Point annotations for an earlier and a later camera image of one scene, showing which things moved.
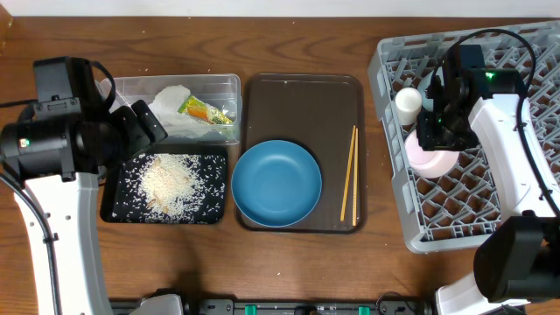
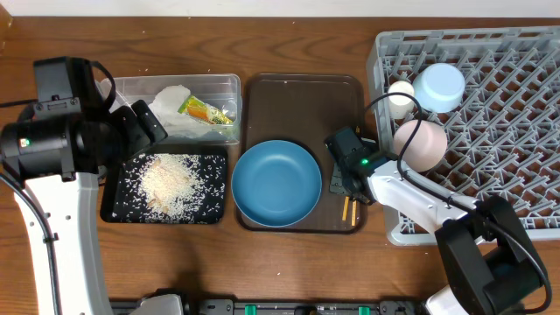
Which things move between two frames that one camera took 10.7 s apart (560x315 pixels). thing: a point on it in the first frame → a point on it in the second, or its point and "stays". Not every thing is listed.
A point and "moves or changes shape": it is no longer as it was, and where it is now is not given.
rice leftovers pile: x=171 y=184 stays
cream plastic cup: x=409 y=102 moves or changes shape
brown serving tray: x=317 y=112 stays
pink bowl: x=427 y=163 moves or changes shape
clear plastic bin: x=190 y=108 stays
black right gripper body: x=444 y=131 → x=337 y=184
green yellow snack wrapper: x=193 y=107 stays
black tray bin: x=167 y=185 stays
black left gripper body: x=134 y=139 stays
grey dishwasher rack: x=462 y=206 moves or changes shape
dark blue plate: x=276 y=183 stays
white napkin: x=165 y=108 stays
